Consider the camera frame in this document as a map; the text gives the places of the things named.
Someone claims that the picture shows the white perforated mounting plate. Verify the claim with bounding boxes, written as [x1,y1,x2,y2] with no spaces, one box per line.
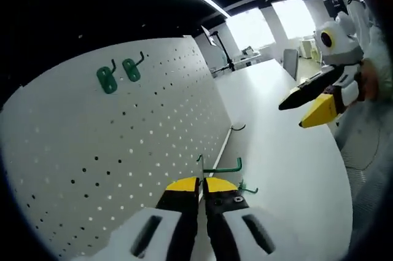
[0,35,234,259]

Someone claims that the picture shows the black tripod stand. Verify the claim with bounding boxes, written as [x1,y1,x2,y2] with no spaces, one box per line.
[210,29,238,74]

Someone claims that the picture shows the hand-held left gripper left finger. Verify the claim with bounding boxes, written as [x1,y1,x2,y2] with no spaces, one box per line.
[72,176,200,261]

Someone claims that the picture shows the grey desk divider panel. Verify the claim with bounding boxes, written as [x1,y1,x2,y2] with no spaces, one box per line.
[282,48,300,81]

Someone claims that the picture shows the person's right hand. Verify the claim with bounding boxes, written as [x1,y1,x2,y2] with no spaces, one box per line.
[357,60,382,103]

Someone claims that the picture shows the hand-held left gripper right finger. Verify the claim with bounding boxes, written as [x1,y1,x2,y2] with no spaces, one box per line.
[204,176,303,261]

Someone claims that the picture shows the green hook assembly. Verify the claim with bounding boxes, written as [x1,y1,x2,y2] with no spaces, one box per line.
[96,59,119,95]
[122,51,145,82]
[196,154,244,182]
[238,180,260,196]

